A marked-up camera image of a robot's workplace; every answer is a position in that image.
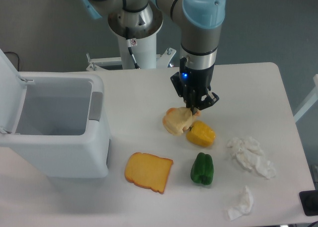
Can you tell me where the yellow bell pepper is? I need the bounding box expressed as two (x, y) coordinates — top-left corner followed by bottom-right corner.
(186, 120), (216, 148)

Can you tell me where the square toast bread slice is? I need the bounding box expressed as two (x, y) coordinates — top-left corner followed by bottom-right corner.
(124, 152), (173, 194)

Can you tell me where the small crumpled white tissue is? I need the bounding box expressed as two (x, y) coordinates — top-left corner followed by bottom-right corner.
(227, 185), (254, 221)

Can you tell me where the white trash can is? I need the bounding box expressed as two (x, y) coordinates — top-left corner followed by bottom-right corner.
(0, 73), (110, 178)

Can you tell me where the black cable on pedestal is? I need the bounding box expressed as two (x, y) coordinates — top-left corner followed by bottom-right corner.
(125, 27), (141, 70)

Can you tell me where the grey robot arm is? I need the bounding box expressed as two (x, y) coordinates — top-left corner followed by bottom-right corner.
(82, 0), (226, 113)

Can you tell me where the large crumpled white tissue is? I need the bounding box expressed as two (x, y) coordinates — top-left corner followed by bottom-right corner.
(227, 137), (276, 179)

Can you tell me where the black device at table edge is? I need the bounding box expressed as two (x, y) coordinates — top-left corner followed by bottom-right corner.
(299, 190), (318, 216)

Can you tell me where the green bell pepper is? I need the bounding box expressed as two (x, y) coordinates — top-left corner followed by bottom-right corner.
(190, 152), (214, 185)

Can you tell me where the white trash can lid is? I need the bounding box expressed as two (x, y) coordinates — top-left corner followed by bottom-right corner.
(0, 52), (26, 134)

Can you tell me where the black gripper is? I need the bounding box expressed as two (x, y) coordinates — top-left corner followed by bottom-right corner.
(170, 57), (220, 115)

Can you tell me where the round knotted bread roll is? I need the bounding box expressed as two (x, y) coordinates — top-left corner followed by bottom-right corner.
(162, 107), (201, 136)

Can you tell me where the black cable on floor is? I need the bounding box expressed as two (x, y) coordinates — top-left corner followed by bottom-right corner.
(4, 51), (20, 71)

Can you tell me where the white frame at right edge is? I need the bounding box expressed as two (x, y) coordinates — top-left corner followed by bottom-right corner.
(294, 74), (318, 123)

